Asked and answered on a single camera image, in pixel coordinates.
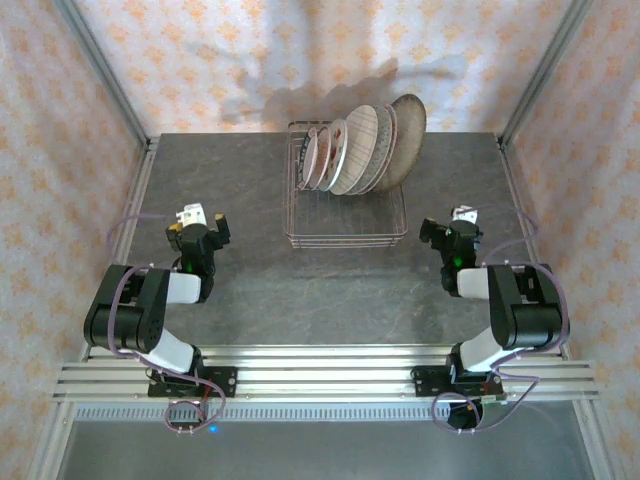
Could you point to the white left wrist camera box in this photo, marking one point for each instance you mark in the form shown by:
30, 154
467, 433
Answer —
192, 215

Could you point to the small green circuit board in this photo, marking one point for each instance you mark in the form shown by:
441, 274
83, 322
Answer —
495, 400

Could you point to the white strawberry print plate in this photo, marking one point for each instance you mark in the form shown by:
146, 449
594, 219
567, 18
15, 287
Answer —
336, 150

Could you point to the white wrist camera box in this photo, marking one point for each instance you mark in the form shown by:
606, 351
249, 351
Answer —
192, 215
467, 216

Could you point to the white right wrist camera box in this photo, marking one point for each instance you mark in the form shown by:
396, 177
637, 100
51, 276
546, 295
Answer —
467, 216

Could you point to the aluminium frame post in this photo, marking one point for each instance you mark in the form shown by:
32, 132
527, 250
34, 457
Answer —
106, 75
541, 75

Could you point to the aluminium extrusion base rails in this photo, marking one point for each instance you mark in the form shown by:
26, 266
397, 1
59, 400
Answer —
320, 372

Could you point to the aluminium table side rail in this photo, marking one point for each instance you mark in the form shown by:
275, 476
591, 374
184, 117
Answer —
510, 175
142, 175

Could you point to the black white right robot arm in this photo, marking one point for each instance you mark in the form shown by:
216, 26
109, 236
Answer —
530, 320

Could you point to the white blue plaid plate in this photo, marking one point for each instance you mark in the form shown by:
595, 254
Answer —
360, 145

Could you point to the large floral patterned plate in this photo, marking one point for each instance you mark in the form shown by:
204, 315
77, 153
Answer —
407, 135

